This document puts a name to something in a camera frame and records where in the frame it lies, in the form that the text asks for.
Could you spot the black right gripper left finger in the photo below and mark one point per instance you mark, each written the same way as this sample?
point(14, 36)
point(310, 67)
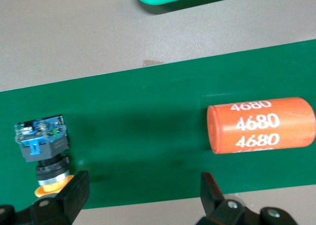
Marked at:
point(71, 200)

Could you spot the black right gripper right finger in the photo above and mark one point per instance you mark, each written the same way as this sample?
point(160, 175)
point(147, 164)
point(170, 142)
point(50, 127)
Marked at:
point(213, 200)

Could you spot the yellow push button switch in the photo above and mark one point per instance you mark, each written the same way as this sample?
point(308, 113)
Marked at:
point(42, 141)

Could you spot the orange 4680 battery cylinder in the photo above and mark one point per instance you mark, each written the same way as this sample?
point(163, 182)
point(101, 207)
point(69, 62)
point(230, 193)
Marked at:
point(222, 126)

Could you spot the green conveyor belt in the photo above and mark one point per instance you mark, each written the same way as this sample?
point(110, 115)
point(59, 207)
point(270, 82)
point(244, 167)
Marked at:
point(148, 111)

